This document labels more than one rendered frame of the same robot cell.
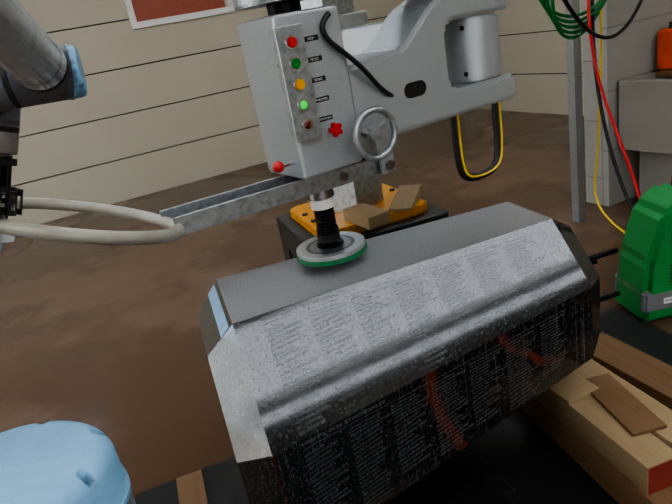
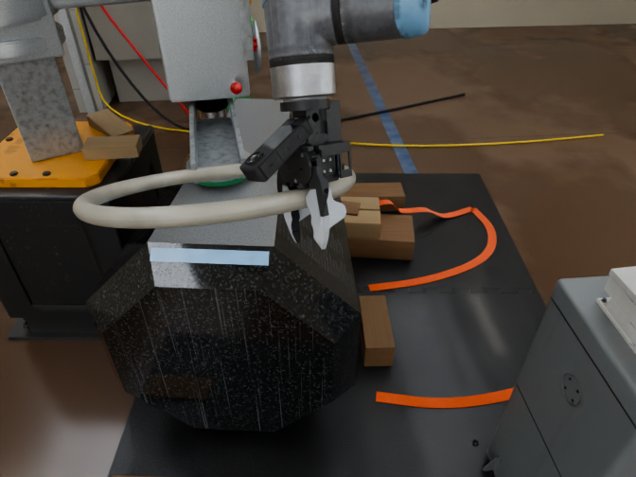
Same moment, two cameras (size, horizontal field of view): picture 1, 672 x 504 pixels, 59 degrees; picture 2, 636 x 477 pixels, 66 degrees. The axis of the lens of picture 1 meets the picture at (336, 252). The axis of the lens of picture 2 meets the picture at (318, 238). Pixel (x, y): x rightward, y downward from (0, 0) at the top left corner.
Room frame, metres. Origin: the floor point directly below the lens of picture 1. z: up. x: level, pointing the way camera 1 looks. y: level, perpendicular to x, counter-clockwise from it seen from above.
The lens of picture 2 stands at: (0.97, 1.26, 1.69)
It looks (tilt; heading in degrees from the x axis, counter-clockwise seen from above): 38 degrees down; 287
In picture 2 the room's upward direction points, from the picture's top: straight up
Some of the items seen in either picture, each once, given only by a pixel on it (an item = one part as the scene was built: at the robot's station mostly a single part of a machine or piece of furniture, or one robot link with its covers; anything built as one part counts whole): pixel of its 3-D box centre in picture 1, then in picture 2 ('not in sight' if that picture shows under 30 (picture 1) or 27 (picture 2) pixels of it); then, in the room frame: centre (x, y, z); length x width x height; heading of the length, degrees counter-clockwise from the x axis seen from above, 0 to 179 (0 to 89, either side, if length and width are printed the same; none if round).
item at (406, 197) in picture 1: (405, 197); (110, 123); (2.39, -0.33, 0.80); 0.20 x 0.10 x 0.05; 156
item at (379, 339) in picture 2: not in sight; (375, 329); (1.16, -0.19, 0.07); 0.30 x 0.12 x 0.12; 109
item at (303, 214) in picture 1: (355, 208); (57, 150); (2.50, -0.12, 0.76); 0.49 x 0.49 x 0.05; 17
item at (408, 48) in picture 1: (412, 76); not in sight; (1.87, -0.33, 1.34); 0.74 x 0.23 x 0.49; 120
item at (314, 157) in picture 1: (325, 93); (199, 8); (1.73, -0.06, 1.36); 0.36 x 0.22 x 0.45; 120
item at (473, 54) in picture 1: (469, 48); not in sight; (2.02, -0.56, 1.38); 0.19 x 0.19 x 0.20
